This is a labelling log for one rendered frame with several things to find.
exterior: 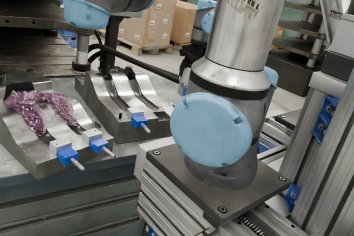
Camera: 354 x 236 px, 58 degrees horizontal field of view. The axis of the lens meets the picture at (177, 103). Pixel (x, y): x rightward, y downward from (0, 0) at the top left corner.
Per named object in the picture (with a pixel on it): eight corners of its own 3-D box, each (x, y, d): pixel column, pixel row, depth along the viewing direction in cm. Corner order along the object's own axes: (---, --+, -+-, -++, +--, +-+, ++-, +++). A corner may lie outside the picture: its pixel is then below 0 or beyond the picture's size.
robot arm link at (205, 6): (215, 2, 116) (195, -3, 119) (208, 32, 120) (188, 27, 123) (223, 2, 123) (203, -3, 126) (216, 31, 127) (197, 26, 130)
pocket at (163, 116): (168, 125, 121) (170, 116, 119) (156, 126, 118) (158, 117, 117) (163, 119, 124) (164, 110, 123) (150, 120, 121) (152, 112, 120)
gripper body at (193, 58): (193, 73, 126) (199, 43, 121) (181, 66, 132) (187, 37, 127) (208, 73, 130) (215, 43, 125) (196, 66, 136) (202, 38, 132)
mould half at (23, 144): (112, 151, 107) (116, 122, 103) (37, 180, 88) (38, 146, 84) (35, 95, 134) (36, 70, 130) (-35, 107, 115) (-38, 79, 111)
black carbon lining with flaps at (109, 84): (160, 114, 125) (165, 91, 121) (122, 118, 116) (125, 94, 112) (124, 80, 150) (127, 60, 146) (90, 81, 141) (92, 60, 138)
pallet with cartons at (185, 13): (203, 47, 636) (212, 9, 607) (178, 51, 574) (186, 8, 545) (158, 31, 698) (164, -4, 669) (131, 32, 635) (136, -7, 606)
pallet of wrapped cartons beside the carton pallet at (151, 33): (172, 53, 553) (183, -4, 516) (137, 57, 494) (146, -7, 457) (126, 33, 621) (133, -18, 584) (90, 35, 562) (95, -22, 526)
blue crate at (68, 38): (87, 47, 488) (88, 33, 480) (62, 49, 457) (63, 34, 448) (64, 36, 521) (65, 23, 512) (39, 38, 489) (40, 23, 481)
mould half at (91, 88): (178, 135, 126) (185, 104, 121) (116, 145, 112) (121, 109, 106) (126, 86, 163) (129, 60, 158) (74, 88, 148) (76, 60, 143)
